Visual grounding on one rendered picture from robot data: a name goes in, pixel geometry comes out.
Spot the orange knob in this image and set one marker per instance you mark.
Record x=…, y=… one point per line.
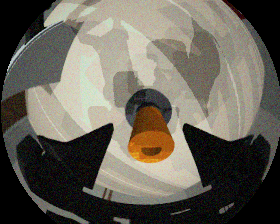
x=150, y=139

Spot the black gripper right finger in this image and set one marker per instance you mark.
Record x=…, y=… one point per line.
x=212, y=154

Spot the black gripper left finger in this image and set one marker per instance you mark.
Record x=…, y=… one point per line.
x=83, y=155

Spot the dark grey stepped pedestal with short shaft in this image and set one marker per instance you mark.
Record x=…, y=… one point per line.
x=147, y=97

